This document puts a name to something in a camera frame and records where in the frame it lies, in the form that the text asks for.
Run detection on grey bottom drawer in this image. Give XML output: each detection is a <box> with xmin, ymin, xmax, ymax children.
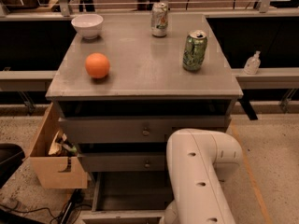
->
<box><xmin>80</xmin><ymin>171</ymin><xmax>173</xmax><ymax>224</ymax></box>

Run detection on grey drawer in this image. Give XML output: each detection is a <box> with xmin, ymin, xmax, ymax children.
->
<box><xmin>80</xmin><ymin>171</ymin><xmax>173</xmax><ymax>224</ymax></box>
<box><xmin>78</xmin><ymin>143</ymin><xmax>166</xmax><ymax>173</ymax></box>
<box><xmin>58</xmin><ymin>100</ymin><xmax>233</xmax><ymax>144</ymax></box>

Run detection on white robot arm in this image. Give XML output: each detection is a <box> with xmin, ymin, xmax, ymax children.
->
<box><xmin>159</xmin><ymin>129</ymin><xmax>242</xmax><ymax>224</ymax></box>

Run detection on grey drawer cabinet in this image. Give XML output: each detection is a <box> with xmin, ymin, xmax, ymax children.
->
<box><xmin>45</xmin><ymin>12</ymin><xmax>244</xmax><ymax>179</ymax></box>

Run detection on grey top drawer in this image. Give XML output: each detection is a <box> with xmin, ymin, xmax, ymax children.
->
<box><xmin>58</xmin><ymin>100</ymin><xmax>233</xmax><ymax>144</ymax></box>

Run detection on grey middle drawer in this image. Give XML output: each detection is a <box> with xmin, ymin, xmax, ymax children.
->
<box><xmin>78</xmin><ymin>143</ymin><xmax>166</xmax><ymax>173</ymax></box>

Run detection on orange fruit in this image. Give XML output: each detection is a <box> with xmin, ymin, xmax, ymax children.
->
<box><xmin>85</xmin><ymin>53</ymin><xmax>110</xmax><ymax>78</ymax></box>

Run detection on green soda can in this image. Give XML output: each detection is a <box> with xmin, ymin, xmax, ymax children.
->
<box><xmin>183</xmin><ymin>30</ymin><xmax>207</xmax><ymax>72</ymax></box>

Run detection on white soda can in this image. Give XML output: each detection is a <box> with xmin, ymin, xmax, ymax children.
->
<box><xmin>151</xmin><ymin>3</ymin><xmax>168</xmax><ymax>37</ymax></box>

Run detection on white ceramic bowl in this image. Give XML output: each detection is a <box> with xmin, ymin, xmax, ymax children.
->
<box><xmin>71</xmin><ymin>14</ymin><xmax>104</xmax><ymax>39</ymax></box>

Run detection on snack items in box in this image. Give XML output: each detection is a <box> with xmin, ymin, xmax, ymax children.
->
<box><xmin>48</xmin><ymin>130</ymin><xmax>77</xmax><ymax>157</ymax></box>

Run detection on clear sanitizer pump bottle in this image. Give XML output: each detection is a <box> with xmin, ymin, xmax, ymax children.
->
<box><xmin>244</xmin><ymin>50</ymin><xmax>261</xmax><ymax>75</ymax></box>

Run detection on wooden side box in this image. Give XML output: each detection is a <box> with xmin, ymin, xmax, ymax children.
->
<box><xmin>28</xmin><ymin>104</ymin><xmax>88</xmax><ymax>189</ymax></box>

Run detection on grey metal railing beam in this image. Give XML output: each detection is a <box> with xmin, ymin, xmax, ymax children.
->
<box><xmin>0</xmin><ymin>68</ymin><xmax>299</xmax><ymax>91</ymax></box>

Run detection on black chair seat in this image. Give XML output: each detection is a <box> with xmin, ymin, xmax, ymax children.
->
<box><xmin>0</xmin><ymin>143</ymin><xmax>25</xmax><ymax>188</ymax></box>

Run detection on black floor cables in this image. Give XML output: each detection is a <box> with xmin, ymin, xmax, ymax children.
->
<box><xmin>0</xmin><ymin>189</ymin><xmax>93</xmax><ymax>224</ymax></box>

